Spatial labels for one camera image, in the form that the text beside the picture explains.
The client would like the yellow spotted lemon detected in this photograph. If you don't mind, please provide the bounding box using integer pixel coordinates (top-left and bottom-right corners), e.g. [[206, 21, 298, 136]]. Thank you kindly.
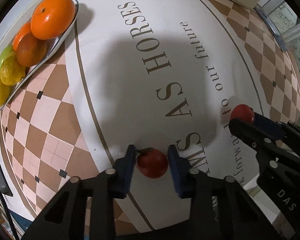
[[0, 55, 26, 86]]

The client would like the dark orange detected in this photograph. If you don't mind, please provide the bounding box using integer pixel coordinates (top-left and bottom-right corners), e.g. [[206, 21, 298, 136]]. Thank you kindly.
[[16, 33, 47, 67]]

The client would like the oval patterned ceramic plate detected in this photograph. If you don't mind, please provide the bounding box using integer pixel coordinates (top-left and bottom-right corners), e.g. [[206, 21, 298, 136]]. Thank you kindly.
[[0, 0, 79, 109]]

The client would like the cherry tomato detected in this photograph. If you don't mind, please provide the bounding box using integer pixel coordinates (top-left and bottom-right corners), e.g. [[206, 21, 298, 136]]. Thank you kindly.
[[230, 104, 255, 125], [136, 148, 168, 179]]

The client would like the orange with stem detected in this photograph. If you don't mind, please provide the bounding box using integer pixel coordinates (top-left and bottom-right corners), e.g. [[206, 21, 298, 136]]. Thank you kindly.
[[31, 0, 75, 40]]

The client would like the checkered printed table mat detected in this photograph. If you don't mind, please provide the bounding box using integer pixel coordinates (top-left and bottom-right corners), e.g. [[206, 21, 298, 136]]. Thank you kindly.
[[0, 0, 300, 220]]

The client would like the bright orange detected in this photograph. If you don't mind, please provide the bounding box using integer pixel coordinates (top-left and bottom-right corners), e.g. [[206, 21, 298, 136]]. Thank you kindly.
[[12, 22, 31, 51]]

